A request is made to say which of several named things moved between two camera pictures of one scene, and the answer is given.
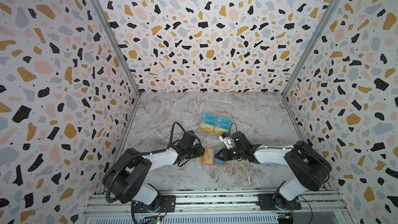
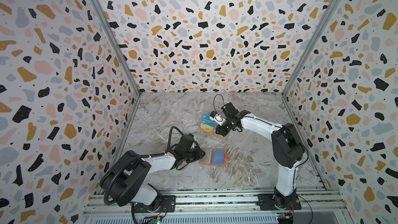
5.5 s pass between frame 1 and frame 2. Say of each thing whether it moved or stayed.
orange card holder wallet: stayed
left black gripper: stayed
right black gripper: moved
